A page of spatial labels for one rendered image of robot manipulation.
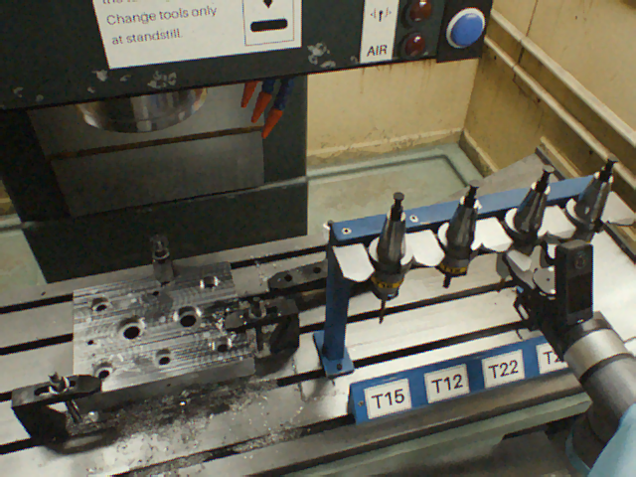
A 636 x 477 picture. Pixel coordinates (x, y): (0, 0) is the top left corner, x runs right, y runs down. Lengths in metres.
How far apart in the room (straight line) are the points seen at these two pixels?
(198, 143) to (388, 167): 0.86
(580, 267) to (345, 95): 1.16
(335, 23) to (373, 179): 1.48
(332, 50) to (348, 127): 1.40
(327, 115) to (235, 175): 0.55
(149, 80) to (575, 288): 0.61
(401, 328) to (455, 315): 0.12
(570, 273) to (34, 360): 0.92
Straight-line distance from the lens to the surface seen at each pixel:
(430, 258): 0.86
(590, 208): 0.98
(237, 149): 1.37
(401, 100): 1.94
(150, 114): 0.68
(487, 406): 1.11
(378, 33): 0.54
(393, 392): 1.04
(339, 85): 1.82
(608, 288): 1.50
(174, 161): 1.36
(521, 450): 1.29
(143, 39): 0.49
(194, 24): 0.49
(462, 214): 0.84
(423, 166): 2.06
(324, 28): 0.52
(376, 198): 1.91
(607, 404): 0.84
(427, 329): 1.18
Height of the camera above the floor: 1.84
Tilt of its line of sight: 45 degrees down
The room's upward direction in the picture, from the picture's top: 2 degrees clockwise
